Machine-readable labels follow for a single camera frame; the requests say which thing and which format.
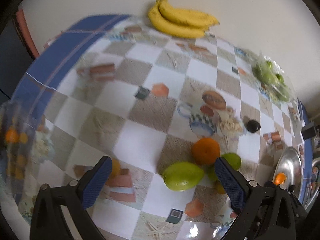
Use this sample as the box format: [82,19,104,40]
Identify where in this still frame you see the printed checkered tablecloth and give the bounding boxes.
[0,14,313,240]

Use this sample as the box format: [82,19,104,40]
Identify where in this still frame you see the dark round fruit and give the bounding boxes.
[247,120,261,133]

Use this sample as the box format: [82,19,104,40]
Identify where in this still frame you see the clear plastic bag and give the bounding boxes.
[0,100,50,198]

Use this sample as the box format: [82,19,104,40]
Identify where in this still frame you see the steel bowl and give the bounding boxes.
[271,146,306,205]

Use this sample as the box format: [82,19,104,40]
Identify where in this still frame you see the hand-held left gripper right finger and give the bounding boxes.
[214,157,298,240]

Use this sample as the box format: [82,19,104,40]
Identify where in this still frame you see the red-brown chair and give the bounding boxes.
[15,8,40,58]

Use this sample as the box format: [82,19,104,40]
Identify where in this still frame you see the banana bunch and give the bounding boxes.
[147,0,220,39]

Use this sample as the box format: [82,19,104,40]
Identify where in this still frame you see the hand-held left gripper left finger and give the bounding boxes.
[29,155,113,240]

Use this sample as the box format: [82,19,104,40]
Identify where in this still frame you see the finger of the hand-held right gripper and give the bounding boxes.
[286,184,309,220]

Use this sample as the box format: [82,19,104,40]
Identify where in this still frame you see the large green apple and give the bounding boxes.
[205,153,242,182]

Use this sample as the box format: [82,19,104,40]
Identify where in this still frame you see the green mango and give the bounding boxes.
[162,162,205,192]

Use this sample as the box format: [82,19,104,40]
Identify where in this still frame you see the clear plastic container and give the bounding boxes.
[251,52,293,103]

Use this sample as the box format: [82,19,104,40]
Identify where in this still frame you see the orange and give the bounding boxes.
[274,172,286,185]
[110,158,121,178]
[192,137,221,165]

